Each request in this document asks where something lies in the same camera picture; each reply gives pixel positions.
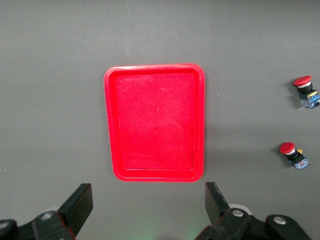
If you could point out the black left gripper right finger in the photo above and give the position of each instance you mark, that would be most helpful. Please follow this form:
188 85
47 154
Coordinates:
215 200

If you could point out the red mushroom push button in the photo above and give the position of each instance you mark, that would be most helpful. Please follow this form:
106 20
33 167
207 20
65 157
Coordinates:
303 81
287 147

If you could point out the red plastic tray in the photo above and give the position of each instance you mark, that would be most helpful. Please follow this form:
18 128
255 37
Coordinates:
155 120

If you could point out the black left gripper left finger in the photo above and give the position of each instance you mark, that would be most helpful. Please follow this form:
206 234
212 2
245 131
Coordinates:
75 207

